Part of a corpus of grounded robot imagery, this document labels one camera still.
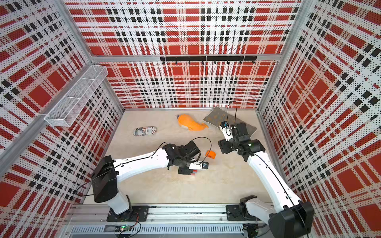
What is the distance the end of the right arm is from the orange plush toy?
38cm

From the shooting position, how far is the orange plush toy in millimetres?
1065

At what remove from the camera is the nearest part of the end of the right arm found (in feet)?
1.72
